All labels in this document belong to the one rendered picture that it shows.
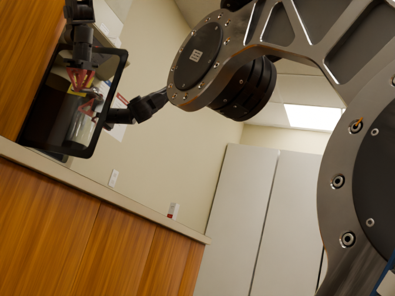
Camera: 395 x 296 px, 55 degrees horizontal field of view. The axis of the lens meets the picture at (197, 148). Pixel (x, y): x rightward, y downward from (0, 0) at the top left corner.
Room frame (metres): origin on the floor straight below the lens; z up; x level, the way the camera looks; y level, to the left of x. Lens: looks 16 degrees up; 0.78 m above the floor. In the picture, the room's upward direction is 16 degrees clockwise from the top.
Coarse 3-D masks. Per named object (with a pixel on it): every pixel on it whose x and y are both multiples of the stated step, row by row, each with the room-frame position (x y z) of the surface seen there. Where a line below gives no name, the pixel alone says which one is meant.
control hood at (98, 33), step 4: (84, 20) 1.23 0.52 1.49; (88, 20) 1.23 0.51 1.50; (84, 24) 1.24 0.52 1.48; (88, 24) 1.25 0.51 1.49; (92, 24) 1.25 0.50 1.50; (64, 28) 1.25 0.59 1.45; (92, 28) 1.27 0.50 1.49; (96, 28) 1.28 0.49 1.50; (64, 32) 1.25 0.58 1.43; (96, 32) 1.29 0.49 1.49; (100, 32) 1.30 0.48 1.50; (60, 36) 1.25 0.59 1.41; (96, 36) 1.31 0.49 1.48; (100, 36) 1.31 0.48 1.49; (104, 36) 1.32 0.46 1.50; (60, 40) 1.27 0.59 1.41; (64, 40) 1.27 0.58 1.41; (100, 40) 1.33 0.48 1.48; (104, 40) 1.34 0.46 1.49; (108, 40) 1.35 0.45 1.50; (104, 44) 1.35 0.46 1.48; (108, 44) 1.36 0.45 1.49; (112, 44) 1.37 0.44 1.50; (128, 60) 1.48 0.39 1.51; (128, 64) 1.50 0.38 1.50; (124, 68) 1.51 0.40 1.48
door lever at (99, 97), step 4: (72, 88) 1.15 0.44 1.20; (84, 88) 1.14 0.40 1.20; (88, 88) 1.13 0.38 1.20; (92, 88) 1.12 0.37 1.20; (84, 92) 1.15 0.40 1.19; (88, 92) 1.14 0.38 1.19; (92, 92) 1.13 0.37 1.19; (96, 92) 1.14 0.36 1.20; (96, 96) 1.16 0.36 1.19; (100, 96) 1.17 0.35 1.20
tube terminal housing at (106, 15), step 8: (80, 0) 1.30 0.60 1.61; (96, 0) 1.37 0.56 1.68; (96, 8) 1.39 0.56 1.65; (104, 8) 1.42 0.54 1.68; (96, 16) 1.40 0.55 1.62; (104, 16) 1.44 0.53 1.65; (112, 16) 1.48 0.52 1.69; (96, 24) 1.41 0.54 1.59; (112, 24) 1.49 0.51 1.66; (120, 24) 1.53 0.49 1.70; (112, 32) 1.51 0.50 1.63; (40, 152) 1.39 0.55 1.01; (56, 160) 1.48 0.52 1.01; (64, 160) 1.55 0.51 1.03; (72, 160) 1.55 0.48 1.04
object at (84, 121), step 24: (72, 48) 1.23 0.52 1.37; (96, 48) 1.20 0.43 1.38; (48, 72) 1.25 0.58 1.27; (96, 72) 1.19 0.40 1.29; (120, 72) 1.16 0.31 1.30; (48, 96) 1.24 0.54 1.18; (72, 96) 1.21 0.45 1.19; (48, 120) 1.23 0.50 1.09; (72, 120) 1.20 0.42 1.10; (96, 120) 1.17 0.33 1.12; (24, 144) 1.24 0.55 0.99; (48, 144) 1.21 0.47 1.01; (72, 144) 1.19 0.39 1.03
